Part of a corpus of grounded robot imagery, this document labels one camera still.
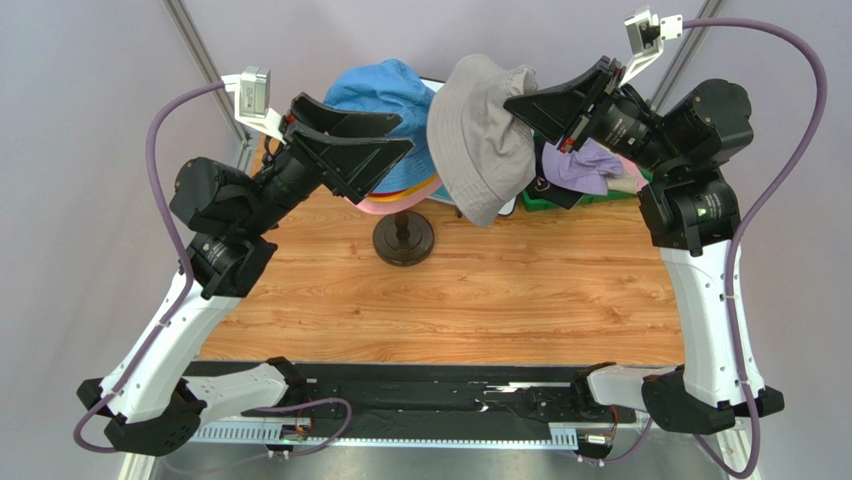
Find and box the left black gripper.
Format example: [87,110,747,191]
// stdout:
[242,94,415,235]

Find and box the lavender hat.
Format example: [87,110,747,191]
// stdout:
[541,142,625,195]

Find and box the blue hat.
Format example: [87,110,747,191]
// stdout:
[323,59,436,192]

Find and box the pink bucket hat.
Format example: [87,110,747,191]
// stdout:
[350,174,443,216]

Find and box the grey hat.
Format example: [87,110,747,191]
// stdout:
[426,54,538,228]

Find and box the red hat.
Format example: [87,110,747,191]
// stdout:
[368,190,406,201]

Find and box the yellow bucket hat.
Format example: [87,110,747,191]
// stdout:
[367,175,441,203]

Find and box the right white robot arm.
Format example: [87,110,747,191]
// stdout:
[504,57,784,435]

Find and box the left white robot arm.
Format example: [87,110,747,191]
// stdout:
[77,87,413,457]

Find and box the black hat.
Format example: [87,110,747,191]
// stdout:
[522,135,584,212]

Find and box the green plastic bin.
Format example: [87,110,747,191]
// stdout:
[518,169,657,214]

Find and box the pink beige hat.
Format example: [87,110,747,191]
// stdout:
[605,162,649,195]

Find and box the dark round stand base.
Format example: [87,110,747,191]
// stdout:
[372,210,435,267]

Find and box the white tablet board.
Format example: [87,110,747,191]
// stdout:
[420,77,517,218]

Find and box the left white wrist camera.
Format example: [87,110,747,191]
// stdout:
[220,66,286,145]

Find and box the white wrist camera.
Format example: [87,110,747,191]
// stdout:
[619,6,684,86]
[220,66,286,145]

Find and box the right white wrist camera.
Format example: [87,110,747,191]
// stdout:
[619,6,684,86]

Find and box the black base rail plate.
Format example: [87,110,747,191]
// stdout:
[182,359,687,442]

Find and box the aluminium frame rail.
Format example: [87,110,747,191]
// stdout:
[120,415,751,479]

